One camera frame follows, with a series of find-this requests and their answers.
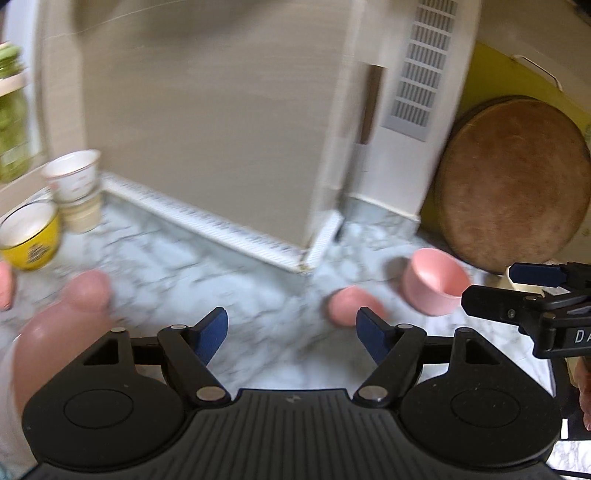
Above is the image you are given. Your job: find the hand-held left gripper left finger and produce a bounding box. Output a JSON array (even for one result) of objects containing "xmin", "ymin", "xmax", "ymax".
[{"xmin": 83, "ymin": 307, "xmax": 232, "ymax": 407}]

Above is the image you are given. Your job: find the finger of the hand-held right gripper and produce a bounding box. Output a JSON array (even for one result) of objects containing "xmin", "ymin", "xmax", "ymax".
[
  {"xmin": 461, "ymin": 285, "xmax": 571, "ymax": 324},
  {"xmin": 506, "ymin": 262, "xmax": 571, "ymax": 286}
]

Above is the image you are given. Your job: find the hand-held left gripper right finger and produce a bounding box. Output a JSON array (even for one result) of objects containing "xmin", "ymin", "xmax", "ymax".
[{"xmin": 353, "ymin": 307, "xmax": 502, "ymax": 409}]

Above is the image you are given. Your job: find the small pink dish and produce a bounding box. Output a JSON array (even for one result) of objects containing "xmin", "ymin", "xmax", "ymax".
[{"xmin": 327, "ymin": 285, "xmax": 389, "ymax": 328}]

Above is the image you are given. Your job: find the pink bowl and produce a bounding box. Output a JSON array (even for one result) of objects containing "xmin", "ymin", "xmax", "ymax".
[{"xmin": 401, "ymin": 248, "xmax": 472, "ymax": 317}]

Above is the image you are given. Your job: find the white plate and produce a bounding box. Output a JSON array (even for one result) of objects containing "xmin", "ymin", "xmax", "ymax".
[{"xmin": 0, "ymin": 332, "xmax": 33, "ymax": 467}]

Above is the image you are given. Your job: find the person's right hand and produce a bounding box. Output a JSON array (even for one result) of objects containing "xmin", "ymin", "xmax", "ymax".
[{"xmin": 574, "ymin": 355, "xmax": 591, "ymax": 432}]

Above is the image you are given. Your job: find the round wooden cutting board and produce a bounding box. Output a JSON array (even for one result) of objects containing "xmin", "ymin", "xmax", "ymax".
[{"xmin": 434, "ymin": 95, "xmax": 591, "ymax": 274}]

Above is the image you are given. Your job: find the white patterned trim strip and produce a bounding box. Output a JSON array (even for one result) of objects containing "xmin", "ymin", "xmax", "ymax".
[{"xmin": 100, "ymin": 173, "xmax": 345, "ymax": 273}]

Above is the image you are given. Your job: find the beige cup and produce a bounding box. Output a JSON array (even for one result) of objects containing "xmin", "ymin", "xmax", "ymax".
[{"xmin": 58, "ymin": 191, "xmax": 105, "ymax": 234}]

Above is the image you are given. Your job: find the yellow printed bowl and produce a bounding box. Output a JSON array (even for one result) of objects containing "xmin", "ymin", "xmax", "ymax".
[{"xmin": 0, "ymin": 199, "xmax": 63, "ymax": 271}]

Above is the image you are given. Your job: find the yellow cutting board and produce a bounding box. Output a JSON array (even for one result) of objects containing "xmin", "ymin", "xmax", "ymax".
[{"xmin": 418, "ymin": 41, "xmax": 591, "ymax": 273}]

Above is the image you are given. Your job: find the white dotted cup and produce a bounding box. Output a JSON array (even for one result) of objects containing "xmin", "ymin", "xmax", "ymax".
[{"xmin": 42, "ymin": 149, "xmax": 102, "ymax": 204}]

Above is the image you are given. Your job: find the small pink container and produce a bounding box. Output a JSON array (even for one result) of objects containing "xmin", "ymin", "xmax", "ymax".
[{"xmin": 0, "ymin": 261, "xmax": 17, "ymax": 311}]

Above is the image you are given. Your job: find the grey vent grille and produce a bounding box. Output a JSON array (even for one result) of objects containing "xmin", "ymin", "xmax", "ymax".
[{"xmin": 379, "ymin": 0, "xmax": 460, "ymax": 141}]

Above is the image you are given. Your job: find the green glass jar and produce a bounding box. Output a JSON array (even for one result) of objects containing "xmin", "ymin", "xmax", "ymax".
[{"xmin": 0, "ymin": 42, "xmax": 35, "ymax": 183}]

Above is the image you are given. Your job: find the steel cleaver with wooden handle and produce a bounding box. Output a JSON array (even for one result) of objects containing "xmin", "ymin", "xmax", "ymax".
[{"xmin": 335, "ymin": 64, "xmax": 387, "ymax": 243}]

